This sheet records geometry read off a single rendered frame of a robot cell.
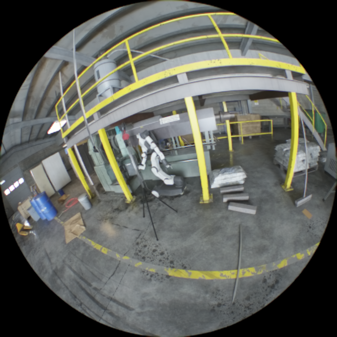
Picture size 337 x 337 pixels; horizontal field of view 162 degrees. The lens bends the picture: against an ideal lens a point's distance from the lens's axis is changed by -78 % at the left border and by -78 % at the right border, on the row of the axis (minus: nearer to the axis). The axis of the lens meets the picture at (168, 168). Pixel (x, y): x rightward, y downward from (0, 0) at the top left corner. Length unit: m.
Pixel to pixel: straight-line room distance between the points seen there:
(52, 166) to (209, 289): 8.09
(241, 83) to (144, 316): 2.95
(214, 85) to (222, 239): 2.00
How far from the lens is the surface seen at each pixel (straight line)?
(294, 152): 2.35
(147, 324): 1.59
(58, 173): 8.04
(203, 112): 2.60
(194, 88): 1.71
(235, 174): 2.45
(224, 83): 1.76
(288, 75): 2.30
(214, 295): 1.46
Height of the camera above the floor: 1.46
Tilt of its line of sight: 23 degrees down
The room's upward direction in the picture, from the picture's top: 16 degrees counter-clockwise
